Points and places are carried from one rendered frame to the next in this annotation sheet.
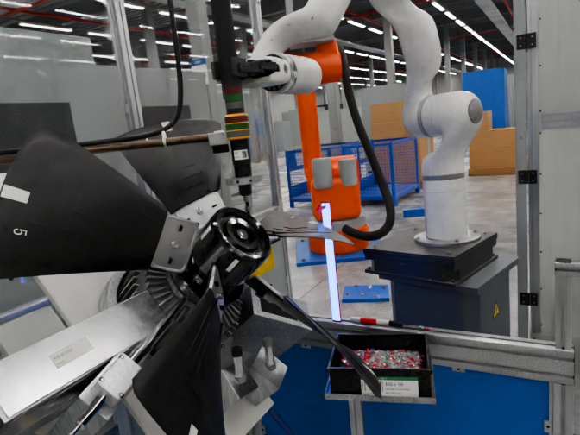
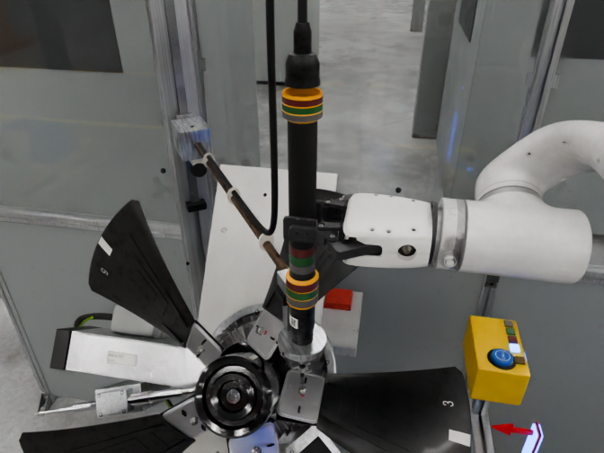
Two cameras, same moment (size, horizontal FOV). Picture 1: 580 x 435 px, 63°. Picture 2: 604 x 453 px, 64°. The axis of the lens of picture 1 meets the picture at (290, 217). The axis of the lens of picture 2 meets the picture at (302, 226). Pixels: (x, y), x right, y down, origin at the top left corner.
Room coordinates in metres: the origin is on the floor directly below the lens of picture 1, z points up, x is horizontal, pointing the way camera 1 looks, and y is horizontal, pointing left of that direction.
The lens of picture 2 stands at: (0.72, -0.40, 1.81)
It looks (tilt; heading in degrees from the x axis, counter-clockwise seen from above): 32 degrees down; 70
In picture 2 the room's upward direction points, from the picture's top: straight up
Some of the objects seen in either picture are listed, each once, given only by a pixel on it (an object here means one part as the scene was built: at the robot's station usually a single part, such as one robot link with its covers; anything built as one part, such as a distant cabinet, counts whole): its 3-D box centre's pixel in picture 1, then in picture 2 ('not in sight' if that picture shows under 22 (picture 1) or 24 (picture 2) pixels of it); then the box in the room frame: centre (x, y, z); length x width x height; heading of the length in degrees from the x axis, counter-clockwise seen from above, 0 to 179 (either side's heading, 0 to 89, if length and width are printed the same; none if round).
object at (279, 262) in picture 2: (69, 153); (233, 196); (0.86, 0.38, 1.39); 0.54 x 0.01 x 0.01; 95
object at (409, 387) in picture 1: (381, 363); not in sight; (0.97, -0.17, 0.85); 0.22 x 0.17 x 0.07; 76
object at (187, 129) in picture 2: not in sight; (190, 137); (0.84, 0.70, 1.39); 0.10 x 0.07 x 0.09; 95
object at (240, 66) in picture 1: (249, 66); (309, 235); (0.89, 0.04, 1.51); 0.07 x 0.03 x 0.03; 150
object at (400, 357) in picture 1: (381, 368); not in sight; (0.97, -0.17, 0.83); 0.19 x 0.14 x 0.04; 76
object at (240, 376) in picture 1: (238, 363); not in sight; (0.77, 0.12, 0.99); 0.02 x 0.02 x 0.06
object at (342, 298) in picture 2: not in sight; (338, 297); (1.20, 0.61, 0.87); 0.08 x 0.08 x 0.02; 61
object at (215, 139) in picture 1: (236, 157); (298, 314); (0.89, 0.09, 1.35); 0.09 x 0.07 x 0.10; 95
